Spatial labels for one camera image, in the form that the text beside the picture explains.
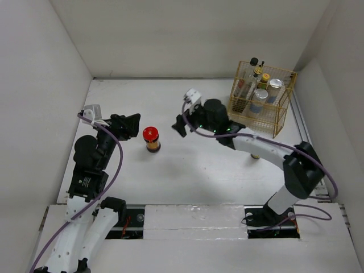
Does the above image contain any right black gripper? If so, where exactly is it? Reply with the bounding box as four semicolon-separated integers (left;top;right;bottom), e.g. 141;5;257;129
172;100;218;137

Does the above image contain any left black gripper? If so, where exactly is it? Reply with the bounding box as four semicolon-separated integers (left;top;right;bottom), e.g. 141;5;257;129
94;113;139;169

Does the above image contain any red lid sauce jar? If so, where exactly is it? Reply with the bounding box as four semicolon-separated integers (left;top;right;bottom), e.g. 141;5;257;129
143;126;161;153

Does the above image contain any black cap vinegar bottle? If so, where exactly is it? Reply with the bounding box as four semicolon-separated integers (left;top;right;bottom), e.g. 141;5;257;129
232;57;259;113

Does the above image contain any small yellow label bottle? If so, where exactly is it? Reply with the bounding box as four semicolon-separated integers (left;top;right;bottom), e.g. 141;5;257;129
250;154;260;159

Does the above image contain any gold spout oil bottle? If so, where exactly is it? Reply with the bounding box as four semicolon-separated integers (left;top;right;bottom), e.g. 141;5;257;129
244;61;264;100

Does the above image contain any silver lid shaker blue label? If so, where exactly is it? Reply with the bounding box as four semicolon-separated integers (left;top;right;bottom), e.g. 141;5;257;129
248;88;268;117

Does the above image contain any yellow cap sauce bottle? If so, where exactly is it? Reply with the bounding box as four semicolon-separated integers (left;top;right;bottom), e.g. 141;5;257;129
257;73;270;90

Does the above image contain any silver lid shaker tall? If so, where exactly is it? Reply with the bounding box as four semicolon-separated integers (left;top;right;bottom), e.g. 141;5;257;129
266;78;286;104

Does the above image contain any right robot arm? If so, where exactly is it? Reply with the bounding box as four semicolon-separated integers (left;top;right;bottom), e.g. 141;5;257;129
172;99;327;231

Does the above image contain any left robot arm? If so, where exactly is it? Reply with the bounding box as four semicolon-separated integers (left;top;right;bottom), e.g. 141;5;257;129
30;110;141;272

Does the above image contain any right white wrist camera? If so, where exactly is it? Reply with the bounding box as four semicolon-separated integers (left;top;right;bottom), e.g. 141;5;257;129
183;88;202;112

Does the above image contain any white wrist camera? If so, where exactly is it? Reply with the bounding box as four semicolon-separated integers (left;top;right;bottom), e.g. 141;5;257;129
183;88;202;112
82;104;102;121

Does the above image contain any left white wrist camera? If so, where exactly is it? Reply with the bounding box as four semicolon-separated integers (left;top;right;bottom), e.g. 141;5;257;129
82;104;102;121

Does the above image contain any yellow wire basket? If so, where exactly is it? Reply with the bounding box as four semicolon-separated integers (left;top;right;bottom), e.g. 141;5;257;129
227;61;297;138

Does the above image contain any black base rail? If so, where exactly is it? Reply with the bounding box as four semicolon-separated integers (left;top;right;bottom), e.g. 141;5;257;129
106;204;300;241

